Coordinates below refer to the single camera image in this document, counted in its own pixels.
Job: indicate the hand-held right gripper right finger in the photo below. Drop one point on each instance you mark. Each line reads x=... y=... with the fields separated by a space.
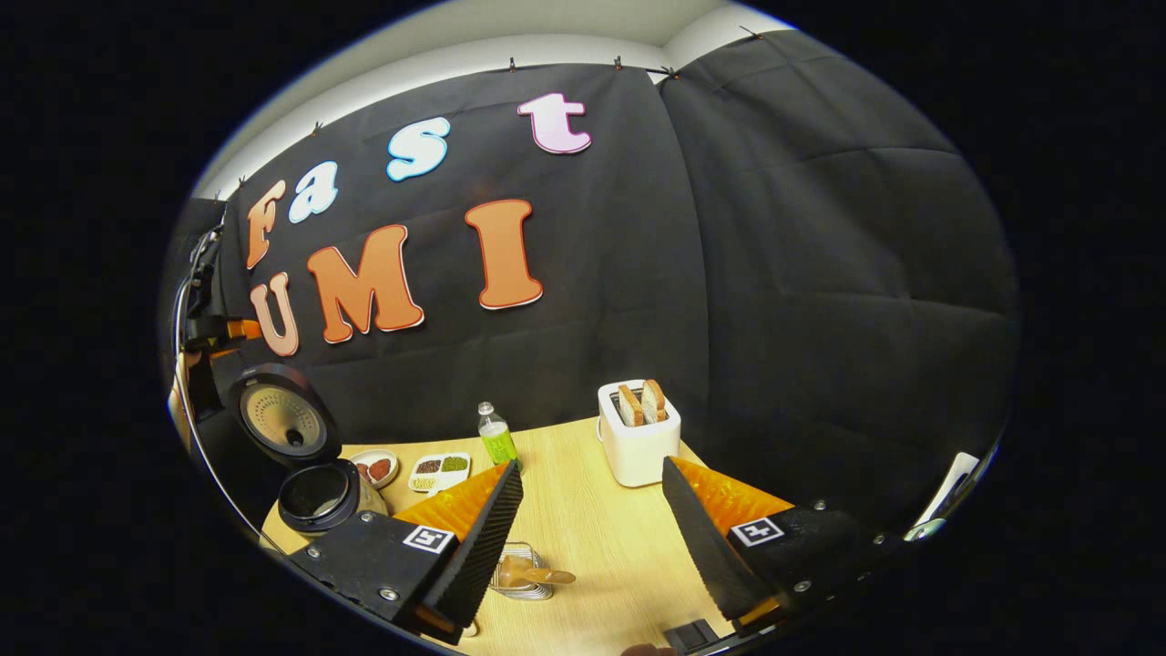
x=706 y=547

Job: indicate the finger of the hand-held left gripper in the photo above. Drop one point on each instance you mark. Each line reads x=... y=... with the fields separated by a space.
x=224 y=348
x=246 y=330

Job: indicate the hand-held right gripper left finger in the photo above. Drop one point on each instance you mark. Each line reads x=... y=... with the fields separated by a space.
x=483 y=547

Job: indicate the black rice cooker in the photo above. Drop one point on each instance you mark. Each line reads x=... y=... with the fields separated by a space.
x=282 y=419

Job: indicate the white divided grain tray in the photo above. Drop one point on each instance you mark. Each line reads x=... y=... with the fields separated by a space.
x=437 y=472

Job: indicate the small green drink bottle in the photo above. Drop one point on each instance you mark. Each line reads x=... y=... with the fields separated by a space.
x=497 y=442

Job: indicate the white toaster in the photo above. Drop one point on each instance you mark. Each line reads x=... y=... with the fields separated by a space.
x=638 y=456

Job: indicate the round dish of red beans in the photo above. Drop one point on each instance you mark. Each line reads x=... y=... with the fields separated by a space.
x=373 y=469

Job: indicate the toasted bread slice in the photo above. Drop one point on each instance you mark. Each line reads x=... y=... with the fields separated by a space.
x=654 y=401
x=630 y=405

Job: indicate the black backdrop cloth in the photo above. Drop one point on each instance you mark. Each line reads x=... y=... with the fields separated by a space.
x=774 y=273

